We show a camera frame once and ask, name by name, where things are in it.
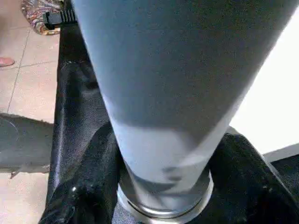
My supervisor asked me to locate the colourful patterned pad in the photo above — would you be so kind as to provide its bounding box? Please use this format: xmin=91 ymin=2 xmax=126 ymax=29
xmin=21 ymin=0 xmax=78 ymax=35

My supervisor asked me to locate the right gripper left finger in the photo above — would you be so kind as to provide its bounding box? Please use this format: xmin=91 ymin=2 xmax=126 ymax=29
xmin=40 ymin=121 xmax=124 ymax=224

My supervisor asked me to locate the black mat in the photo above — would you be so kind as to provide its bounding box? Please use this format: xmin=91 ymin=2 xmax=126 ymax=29
xmin=44 ymin=14 xmax=299 ymax=224

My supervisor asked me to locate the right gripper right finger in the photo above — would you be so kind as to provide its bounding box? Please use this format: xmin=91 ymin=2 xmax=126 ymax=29
xmin=203 ymin=133 xmax=299 ymax=224

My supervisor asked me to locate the white plastic table leg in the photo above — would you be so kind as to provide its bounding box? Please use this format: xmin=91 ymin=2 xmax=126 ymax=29
xmin=70 ymin=0 xmax=299 ymax=219

